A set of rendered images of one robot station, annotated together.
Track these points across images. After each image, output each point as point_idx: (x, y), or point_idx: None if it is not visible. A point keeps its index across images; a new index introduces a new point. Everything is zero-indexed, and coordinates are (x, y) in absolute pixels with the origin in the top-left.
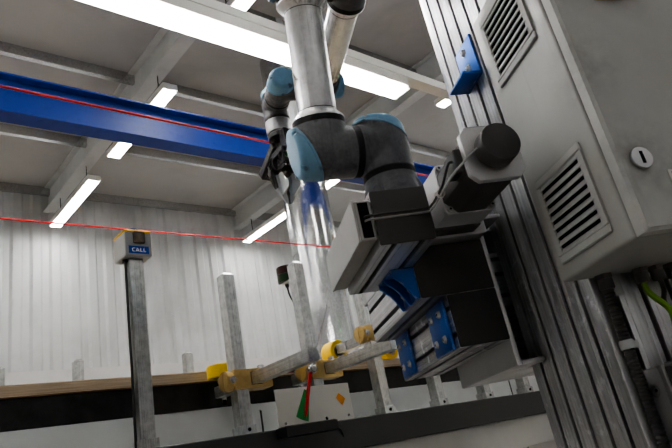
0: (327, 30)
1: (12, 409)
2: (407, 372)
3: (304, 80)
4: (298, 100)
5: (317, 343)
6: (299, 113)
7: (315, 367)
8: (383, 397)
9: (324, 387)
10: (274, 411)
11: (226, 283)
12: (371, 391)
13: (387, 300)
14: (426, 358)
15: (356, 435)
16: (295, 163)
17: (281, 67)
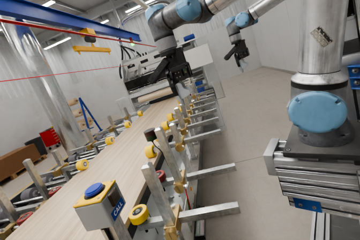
0: None
1: None
2: (305, 208)
3: (339, 43)
4: (325, 62)
5: (186, 172)
6: (325, 76)
7: (187, 185)
8: (192, 172)
9: (188, 189)
10: (150, 203)
11: (152, 172)
12: (164, 159)
13: (334, 192)
14: (345, 214)
15: (199, 201)
16: (314, 121)
17: None
